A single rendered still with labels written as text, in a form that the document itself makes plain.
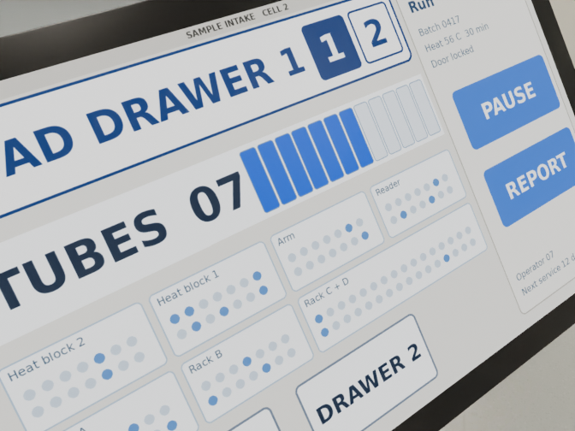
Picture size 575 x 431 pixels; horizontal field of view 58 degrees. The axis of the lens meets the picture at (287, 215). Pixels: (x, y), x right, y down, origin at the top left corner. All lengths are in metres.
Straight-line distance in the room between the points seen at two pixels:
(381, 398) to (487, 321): 0.10
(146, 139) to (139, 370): 0.12
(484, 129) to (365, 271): 0.14
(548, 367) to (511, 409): 0.18
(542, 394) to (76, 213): 1.44
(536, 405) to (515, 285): 1.18
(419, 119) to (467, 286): 0.12
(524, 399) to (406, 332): 1.24
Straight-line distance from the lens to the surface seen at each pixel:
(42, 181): 0.28
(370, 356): 0.33
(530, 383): 1.61
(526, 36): 0.45
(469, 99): 0.40
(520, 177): 0.42
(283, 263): 0.30
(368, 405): 0.34
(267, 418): 0.31
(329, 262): 0.31
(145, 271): 0.28
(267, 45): 0.32
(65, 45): 0.30
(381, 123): 0.35
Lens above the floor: 1.29
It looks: 41 degrees down
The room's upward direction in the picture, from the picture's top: 4 degrees counter-clockwise
